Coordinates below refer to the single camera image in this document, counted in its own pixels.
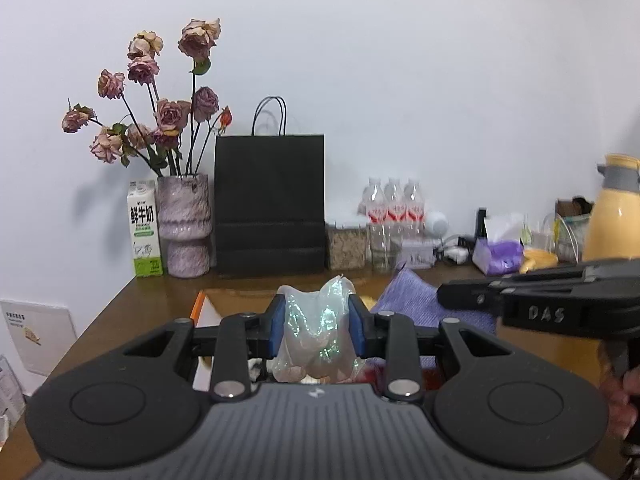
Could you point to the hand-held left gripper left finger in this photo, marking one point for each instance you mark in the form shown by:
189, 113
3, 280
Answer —
277, 325

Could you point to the dried pink roses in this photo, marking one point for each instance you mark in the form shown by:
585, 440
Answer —
170, 115

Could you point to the small green bottle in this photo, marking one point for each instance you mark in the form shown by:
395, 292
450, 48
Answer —
527, 232

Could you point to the white signboard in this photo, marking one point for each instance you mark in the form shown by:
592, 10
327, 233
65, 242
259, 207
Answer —
37, 335

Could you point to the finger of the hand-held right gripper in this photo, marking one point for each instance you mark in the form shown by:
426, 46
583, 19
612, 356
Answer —
470, 295

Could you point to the purple ceramic vase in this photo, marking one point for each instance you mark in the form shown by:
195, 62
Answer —
184, 220

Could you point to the iridescent plastic bag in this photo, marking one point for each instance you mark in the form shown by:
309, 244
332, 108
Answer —
315, 330

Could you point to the yellow mug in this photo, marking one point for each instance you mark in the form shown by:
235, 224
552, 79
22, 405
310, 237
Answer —
539, 260

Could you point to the wooden desk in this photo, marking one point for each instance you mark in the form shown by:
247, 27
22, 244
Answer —
150, 300

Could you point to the white and green milk carton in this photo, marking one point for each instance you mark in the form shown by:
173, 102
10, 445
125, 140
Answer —
145, 235

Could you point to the purple knitted cloth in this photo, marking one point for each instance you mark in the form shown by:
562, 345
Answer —
415, 300

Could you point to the yellow thermos jug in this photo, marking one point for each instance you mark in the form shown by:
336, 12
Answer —
615, 220

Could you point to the white power strip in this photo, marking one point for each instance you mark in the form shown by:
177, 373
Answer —
457, 252

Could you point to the black paper bag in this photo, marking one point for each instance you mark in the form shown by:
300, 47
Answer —
270, 200

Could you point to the person's right hand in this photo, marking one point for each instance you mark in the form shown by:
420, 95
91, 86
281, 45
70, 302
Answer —
620, 400

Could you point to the white round speaker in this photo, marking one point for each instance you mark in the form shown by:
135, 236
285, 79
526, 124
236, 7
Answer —
437, 223

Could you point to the red cardboard box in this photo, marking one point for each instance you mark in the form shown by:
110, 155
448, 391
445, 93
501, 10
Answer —
235, 302

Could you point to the clear seed container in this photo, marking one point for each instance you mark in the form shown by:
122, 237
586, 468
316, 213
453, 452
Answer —
346, 247

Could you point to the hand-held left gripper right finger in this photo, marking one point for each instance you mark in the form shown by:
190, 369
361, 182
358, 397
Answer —
356, 325

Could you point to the purple tissue box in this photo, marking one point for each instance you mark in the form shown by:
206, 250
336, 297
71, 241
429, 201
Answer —
497, 255

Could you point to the white patterned box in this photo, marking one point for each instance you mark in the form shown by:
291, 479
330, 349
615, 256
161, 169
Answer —
417, 255

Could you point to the white printed box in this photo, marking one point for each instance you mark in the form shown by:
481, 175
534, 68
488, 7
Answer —
10, 390

